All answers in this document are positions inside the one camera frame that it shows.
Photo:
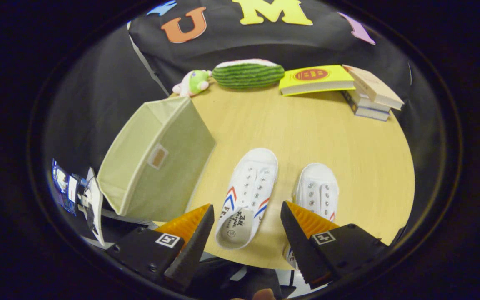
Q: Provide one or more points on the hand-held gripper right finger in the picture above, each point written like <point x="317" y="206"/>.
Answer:
<point x="300" y="246"/>

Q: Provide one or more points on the beige book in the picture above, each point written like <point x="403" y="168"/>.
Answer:
<point x="373" y="85"/>

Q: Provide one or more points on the white canvas shoe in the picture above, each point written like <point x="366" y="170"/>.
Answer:
<point x="256" y="166"/>
<point x="317" y="179"/>

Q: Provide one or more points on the beige fabric storage box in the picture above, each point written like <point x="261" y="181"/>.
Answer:
<point x="169" y="125"/>

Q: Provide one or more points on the yellow book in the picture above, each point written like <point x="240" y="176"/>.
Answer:
<point x="336" y="73"/>

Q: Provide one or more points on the watermelon slice plush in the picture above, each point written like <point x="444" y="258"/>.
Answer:
<point x="248" y="77"/>

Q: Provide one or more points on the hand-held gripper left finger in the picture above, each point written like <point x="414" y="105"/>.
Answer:
<point x="192" y="250"/>

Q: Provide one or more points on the blue-spined book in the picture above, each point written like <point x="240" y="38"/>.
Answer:
<point x="371" y="113"/>

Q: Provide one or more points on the blue printed card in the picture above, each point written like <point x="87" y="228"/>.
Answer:
<point x="61" y="179"/>

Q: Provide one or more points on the pink and green plush toy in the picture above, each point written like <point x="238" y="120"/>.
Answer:
<point x="196" y="81"/>

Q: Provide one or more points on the white printed board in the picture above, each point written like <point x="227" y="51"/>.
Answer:
<point x="94" y="208"/>

